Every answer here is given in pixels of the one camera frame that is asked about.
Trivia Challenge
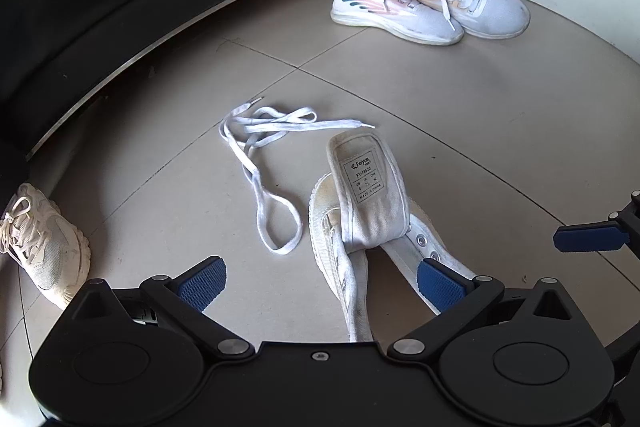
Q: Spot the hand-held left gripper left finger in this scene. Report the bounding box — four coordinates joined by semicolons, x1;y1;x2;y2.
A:
74;255;254;362

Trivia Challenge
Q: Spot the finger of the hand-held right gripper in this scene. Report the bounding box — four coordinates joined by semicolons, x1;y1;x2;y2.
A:
552;189;640;258

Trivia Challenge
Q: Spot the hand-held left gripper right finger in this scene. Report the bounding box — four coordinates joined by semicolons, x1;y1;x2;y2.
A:
389;257;577;363

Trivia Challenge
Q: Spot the white canvas shoe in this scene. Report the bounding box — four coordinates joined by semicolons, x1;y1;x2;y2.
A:
310;132;478;343

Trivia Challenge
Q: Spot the white shoelace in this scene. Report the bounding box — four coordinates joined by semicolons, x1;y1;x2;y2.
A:
218;97;376;255

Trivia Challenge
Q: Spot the black leather sofa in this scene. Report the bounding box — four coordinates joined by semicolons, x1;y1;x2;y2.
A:
0;0;432;160

